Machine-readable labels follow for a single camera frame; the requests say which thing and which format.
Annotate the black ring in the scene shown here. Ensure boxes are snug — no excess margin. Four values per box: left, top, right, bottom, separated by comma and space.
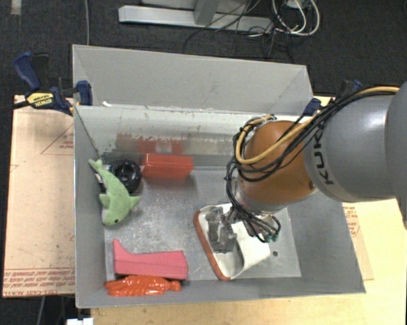
108, 158, 145, 194

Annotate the grey metal bin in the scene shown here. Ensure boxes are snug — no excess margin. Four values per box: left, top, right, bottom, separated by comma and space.
61, 44, 377, 321

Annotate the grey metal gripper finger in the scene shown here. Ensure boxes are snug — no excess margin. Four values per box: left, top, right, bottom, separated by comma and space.
204, 207, 225, 244
214, 221, 239, 256

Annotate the brown cardboard board red print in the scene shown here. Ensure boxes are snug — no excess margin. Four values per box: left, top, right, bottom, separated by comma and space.
1, 94, 382, 315

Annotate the green toy shark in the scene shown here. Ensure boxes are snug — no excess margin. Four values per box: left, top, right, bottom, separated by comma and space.
85, 158, 144, 228

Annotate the white cup with brown rim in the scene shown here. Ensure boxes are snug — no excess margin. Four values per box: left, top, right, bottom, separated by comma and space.
190, 201, 274, 283

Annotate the orange toy lobster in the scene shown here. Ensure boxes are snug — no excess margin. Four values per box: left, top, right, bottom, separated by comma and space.
104, 273, 184, 300

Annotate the red-orange flat block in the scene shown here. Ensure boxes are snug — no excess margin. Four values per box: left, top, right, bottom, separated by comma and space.
141, 152, 195, 181

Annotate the pink flat block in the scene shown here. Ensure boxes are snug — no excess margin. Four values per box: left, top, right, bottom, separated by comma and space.
110, 238, 190, 282

